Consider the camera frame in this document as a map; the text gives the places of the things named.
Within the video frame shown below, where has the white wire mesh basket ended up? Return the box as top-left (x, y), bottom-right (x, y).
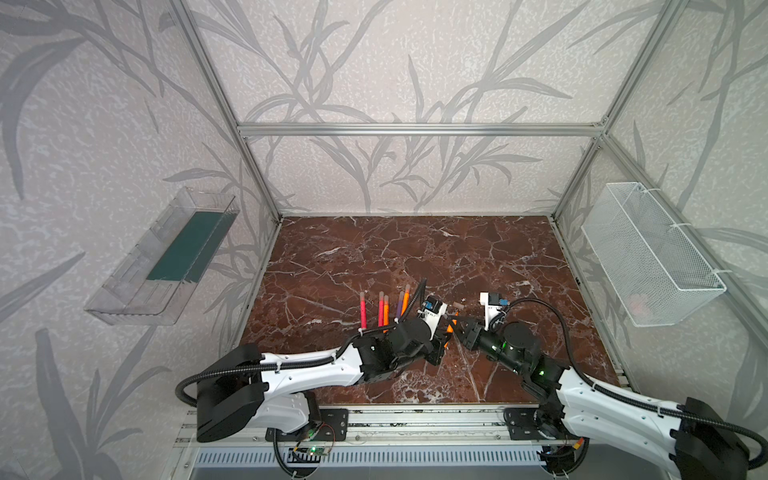
top-left (582, 182), bottom-right (727, 328)

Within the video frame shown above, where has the clear plastic wall tray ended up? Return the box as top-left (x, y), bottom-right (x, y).
top-left (85, 187), bottom-right (240, 326)

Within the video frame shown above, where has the green circuit board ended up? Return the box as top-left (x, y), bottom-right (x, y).
top-left (291, 445), bottom-right (333, 462)

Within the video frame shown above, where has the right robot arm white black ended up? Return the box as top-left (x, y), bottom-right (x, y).
top-left (453, 317), bottom-right (767, 479)

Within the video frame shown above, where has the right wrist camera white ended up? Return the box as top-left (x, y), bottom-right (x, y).
top-left (479, 292), bottom-right (509, 331)

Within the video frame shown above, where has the aluminium front rail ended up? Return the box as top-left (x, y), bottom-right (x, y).
top-left (173, 404), bottom-right (679, 448)

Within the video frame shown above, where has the purple marker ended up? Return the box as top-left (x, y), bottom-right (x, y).
top-left (395, 291), bottom-right (405, 321)

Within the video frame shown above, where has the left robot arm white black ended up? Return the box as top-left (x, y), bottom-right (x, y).
top-left (175, 311), bottom-right (453, 443)

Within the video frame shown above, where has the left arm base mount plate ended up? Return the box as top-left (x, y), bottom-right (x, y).
top-left (265, 408), bottom-right (350, 443)

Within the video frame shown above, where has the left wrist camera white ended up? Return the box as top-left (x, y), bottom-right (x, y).
top-left (420, 295), bottom-right (447, 337)

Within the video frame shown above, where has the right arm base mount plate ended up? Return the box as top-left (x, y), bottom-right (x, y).
top-left (503, 405), bottom-right (578, 444)

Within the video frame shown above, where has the orange marker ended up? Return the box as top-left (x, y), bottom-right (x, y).
top-left (400, 284), bottom-right (411, 317)
top-left (382, 295), bottom-right (390, 326)

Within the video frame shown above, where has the pink marker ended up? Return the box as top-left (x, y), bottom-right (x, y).
top-left (359, 291), bottom-right (367, 330)
top-left (377, 291), bottom-right (385, 327)

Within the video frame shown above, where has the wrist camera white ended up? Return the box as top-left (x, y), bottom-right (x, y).
top-left (479, 292), bottom-right (509, 331)
top-left (420, 295), bottom-right (447, 337)

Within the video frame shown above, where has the orange marker diagonal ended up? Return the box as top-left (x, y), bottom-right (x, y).
top-left (446, 311), bottom-right (459, 334)

